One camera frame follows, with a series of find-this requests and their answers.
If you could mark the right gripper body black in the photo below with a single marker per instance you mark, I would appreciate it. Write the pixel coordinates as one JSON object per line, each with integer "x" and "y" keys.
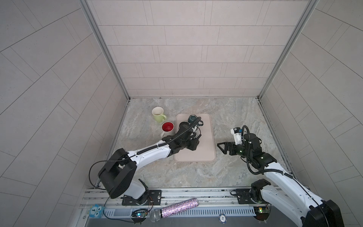
{"x": 241, "y": 150}

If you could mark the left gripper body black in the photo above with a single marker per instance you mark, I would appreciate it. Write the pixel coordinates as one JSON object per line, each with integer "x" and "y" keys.
{"x": 190, "y": 144}

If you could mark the black mug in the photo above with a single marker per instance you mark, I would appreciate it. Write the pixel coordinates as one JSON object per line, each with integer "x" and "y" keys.
{"x": 183, "y": 126}

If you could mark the white mug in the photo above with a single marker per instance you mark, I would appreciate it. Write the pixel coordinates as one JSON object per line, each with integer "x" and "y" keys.
{"x": 168, "y": 129}

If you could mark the dark green faceted mug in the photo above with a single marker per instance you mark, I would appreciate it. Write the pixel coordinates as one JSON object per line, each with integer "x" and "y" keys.
{"x": 193, "y": 118}

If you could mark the light green mug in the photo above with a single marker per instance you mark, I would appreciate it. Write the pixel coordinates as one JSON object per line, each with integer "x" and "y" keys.
{"x": 158, "y": 114}

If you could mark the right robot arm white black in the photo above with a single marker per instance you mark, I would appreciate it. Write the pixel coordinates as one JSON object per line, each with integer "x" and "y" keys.
{"x": 281, "y": 189}

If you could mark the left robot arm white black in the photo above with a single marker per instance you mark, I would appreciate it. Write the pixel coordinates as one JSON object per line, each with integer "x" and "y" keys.
{"x": 117, "y": 174}

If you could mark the beige rectangular tray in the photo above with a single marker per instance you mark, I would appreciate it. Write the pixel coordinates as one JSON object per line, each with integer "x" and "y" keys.
{"x": 205, "y": 151}

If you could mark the right circuit board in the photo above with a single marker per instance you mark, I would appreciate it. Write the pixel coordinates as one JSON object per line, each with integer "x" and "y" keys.
{"x": 261, "y": 213}

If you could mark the circuit board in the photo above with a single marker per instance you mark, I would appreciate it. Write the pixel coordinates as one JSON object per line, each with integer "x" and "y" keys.
{"x": 140, "y": 213}
{"x": 261, "y": 213}

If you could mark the left circuit board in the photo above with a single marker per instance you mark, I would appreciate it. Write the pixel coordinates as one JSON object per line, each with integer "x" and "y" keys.
{"x": 140, "y": 213}

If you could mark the blue owl figure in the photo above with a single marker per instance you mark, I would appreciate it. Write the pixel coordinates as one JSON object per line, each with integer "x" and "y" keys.
{"x": 96, "y": 211}

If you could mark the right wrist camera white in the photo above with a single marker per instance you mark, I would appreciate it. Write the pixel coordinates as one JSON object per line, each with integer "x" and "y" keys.
{"x": 237, "y": 135}

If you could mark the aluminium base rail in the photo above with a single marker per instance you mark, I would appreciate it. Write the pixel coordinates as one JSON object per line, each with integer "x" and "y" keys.
{"x": 158, "y": 198}

